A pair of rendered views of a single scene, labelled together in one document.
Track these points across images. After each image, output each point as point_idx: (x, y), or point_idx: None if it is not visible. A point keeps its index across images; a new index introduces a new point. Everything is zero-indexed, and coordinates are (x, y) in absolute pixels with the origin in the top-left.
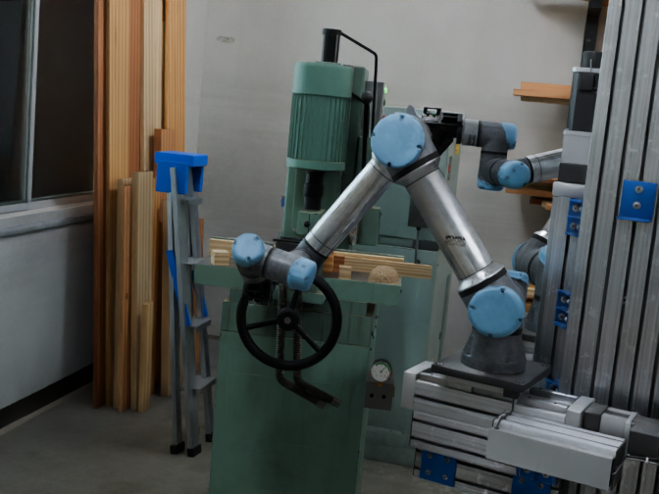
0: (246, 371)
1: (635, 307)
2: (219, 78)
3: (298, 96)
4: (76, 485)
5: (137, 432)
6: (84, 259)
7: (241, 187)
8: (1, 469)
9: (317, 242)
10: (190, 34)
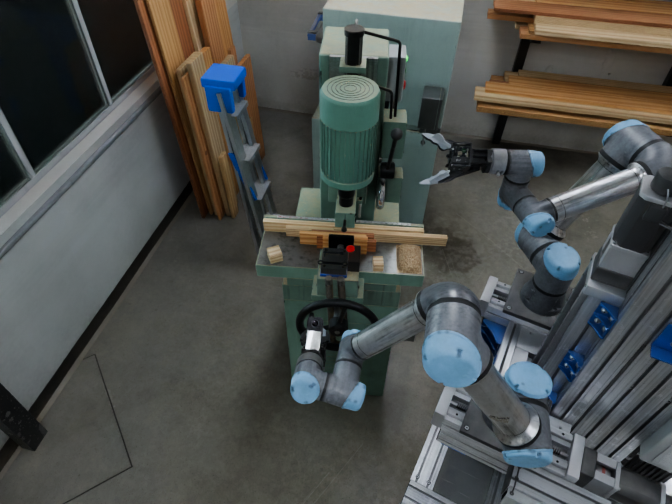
0: (307, 318)
1: (640, 394)
2: None
3: (327, 128)
4: (203, 317)
5: (234, 244)
6: (168, 118)
7: (273, 0)
8: (154, 304)
9: (363, 354)
10: None
